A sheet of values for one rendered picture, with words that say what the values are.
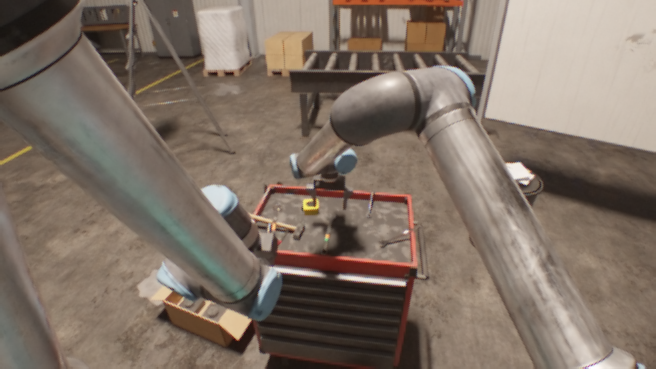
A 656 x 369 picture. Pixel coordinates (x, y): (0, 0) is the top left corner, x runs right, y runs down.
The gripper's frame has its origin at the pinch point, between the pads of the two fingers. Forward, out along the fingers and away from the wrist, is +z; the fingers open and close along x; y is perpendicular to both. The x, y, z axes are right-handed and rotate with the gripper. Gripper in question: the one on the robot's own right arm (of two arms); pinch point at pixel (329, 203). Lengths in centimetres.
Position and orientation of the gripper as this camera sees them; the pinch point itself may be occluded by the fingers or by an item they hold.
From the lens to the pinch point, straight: 144.3
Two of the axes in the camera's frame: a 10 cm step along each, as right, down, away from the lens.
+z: 0.1, 8.8, 4.8
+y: -1.4, 4.7, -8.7
